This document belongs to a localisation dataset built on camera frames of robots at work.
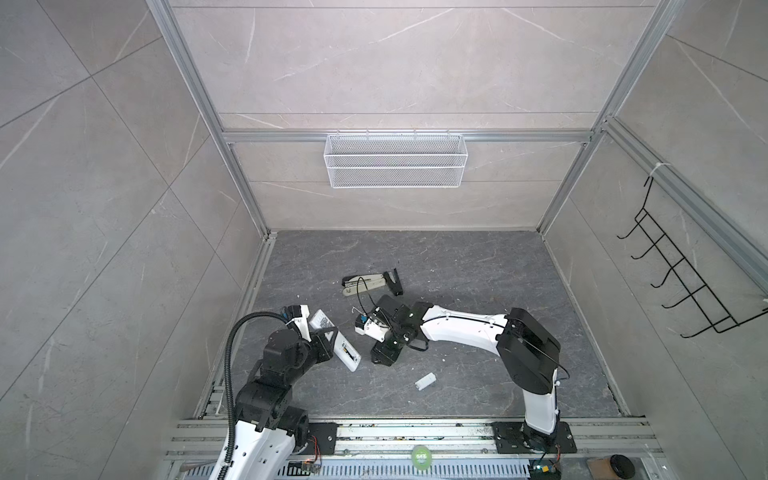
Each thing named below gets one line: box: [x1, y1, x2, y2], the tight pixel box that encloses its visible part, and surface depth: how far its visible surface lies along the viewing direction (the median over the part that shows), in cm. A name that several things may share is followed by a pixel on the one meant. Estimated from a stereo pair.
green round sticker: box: [411, 445, 432, 471], surface depth 73 cm
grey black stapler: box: [341, 268, 403, 297], surface depth 104 cm
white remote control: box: [309, 309, 362, 372], surface depth 75 cm
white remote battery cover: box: [414, 372, 437, 391], surface depth 85 cm
